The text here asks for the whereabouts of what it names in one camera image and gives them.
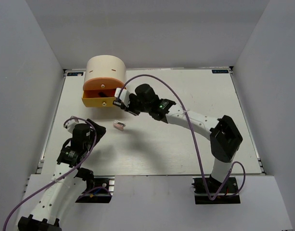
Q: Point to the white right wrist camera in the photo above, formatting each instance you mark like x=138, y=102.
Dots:
x=122, y=97

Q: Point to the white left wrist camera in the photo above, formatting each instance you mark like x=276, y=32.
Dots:
x=70, y=123

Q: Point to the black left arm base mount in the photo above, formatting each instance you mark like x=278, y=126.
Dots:
x=100, y=192

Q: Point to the green cap black highlighter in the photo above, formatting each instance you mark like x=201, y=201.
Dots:
x=102, y=94

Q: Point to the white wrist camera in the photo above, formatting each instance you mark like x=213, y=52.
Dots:
x=70, y=123
x=122, y=97

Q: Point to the pink correction tape dispenser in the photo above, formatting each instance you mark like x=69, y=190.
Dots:
x=119, y=125

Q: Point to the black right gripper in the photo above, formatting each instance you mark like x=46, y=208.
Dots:
x=132, y=97

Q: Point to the pink cap black highlighter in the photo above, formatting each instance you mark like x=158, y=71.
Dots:
x=116, y=103

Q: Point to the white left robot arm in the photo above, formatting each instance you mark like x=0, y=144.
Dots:
x=69, y=179

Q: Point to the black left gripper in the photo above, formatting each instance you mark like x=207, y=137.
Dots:
x=100, y=130

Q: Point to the cream round drawer organizer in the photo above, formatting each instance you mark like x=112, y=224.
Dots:
x=103, y=73

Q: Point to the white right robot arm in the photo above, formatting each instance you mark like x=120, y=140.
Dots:
x=222, y=133

